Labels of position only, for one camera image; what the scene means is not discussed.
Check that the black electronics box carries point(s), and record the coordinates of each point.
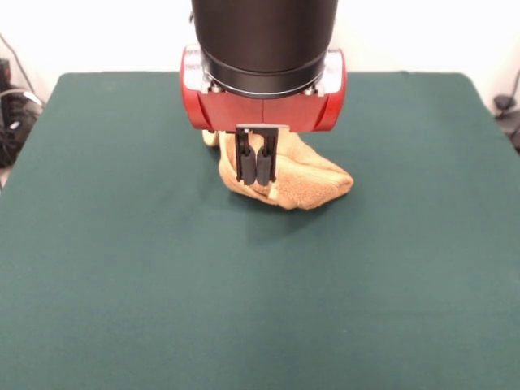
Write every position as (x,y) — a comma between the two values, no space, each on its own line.
(4,73)

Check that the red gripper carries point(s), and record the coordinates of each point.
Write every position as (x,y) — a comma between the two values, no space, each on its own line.
(264,113)

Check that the dark green table cloth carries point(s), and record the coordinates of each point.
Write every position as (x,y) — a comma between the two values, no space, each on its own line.
(122,264)

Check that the dark grey power adapter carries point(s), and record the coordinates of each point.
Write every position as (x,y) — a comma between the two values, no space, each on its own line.
(503,101)

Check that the tan terry towel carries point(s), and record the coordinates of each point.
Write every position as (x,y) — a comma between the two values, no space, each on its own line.
(317,178)

